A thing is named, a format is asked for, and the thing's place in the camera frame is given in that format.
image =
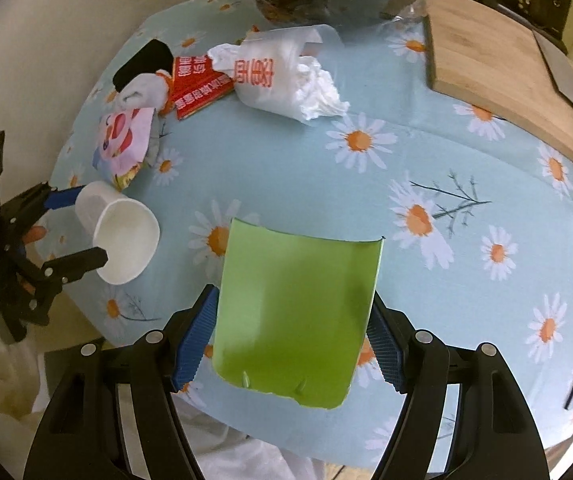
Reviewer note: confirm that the crumpled white tissue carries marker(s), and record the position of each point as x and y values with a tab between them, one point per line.
321	90

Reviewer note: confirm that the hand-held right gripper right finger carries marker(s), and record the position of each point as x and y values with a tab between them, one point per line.
384	347

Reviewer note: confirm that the blue daisy print tablecloth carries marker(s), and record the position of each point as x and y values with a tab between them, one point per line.
291	175

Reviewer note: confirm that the red paper packet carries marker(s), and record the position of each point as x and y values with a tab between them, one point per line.
196	92

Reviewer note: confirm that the white plastic cup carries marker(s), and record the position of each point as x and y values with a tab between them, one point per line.
126	240

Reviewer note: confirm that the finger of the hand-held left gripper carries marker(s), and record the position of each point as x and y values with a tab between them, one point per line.
61	198
79	261

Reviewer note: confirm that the blue green printed box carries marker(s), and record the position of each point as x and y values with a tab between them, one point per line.
121	140

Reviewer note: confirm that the grey knit glove orange band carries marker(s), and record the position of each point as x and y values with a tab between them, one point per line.
141	91

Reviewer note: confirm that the black cloth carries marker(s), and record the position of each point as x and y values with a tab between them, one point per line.
144	60

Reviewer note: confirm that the wooden cutting board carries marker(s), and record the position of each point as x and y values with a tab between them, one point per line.
486	50

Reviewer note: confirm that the white plastic bag red print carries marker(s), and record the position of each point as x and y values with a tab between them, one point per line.
266	80

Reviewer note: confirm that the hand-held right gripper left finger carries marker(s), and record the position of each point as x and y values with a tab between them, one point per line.
195	345

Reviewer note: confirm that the green plastic sheet piece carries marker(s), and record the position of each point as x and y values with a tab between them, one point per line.
291	310

